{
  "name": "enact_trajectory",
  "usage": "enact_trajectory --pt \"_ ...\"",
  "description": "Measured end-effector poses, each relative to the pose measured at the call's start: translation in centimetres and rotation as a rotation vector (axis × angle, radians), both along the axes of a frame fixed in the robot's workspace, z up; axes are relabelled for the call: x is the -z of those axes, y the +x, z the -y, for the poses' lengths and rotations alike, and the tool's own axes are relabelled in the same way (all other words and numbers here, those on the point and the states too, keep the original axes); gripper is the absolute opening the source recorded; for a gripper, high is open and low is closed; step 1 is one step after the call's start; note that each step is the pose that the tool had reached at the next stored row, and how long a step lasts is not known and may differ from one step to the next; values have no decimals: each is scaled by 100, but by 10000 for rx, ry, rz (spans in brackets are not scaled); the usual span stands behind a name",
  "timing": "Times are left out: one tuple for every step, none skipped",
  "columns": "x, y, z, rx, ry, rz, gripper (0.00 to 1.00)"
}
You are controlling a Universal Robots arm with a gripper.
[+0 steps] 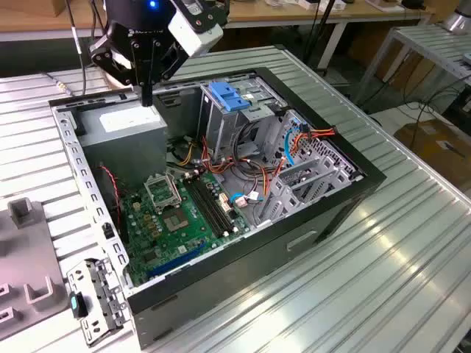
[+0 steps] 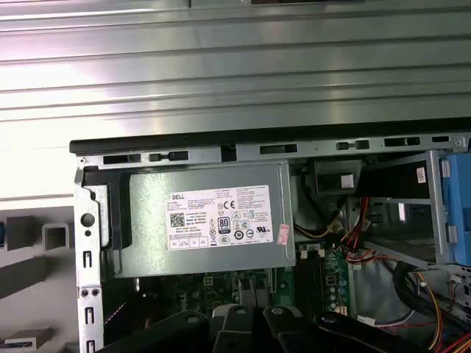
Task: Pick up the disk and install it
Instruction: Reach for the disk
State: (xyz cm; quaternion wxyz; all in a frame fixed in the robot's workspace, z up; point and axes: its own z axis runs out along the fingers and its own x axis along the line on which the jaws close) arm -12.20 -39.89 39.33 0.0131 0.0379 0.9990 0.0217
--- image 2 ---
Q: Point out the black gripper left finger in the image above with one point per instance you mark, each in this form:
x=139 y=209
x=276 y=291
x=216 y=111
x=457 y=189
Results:
x=235 y=342

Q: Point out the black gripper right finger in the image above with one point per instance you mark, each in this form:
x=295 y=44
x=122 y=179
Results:
x=290 y=338

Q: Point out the black RAM slot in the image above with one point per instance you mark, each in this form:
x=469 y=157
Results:
x=307 y=287
x=301 y=287
x=320 y=287
x=314 y=287

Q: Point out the green motherboard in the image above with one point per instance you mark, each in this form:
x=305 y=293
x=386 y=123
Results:
x=333 y=257

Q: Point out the grey power supply unit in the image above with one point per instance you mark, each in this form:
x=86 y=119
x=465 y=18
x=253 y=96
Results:
x=147 y=228

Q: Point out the black grey PC case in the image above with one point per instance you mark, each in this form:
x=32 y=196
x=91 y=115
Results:
x=88 y=257

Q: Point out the metal drive cage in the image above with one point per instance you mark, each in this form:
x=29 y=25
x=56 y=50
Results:
x=436 y=206

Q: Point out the grey parts rack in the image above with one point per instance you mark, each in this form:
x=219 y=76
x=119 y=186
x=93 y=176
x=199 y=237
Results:
x=22 y=272

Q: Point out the blue plastic drive bracket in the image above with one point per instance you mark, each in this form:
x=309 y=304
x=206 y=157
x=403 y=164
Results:
x=460 y=206

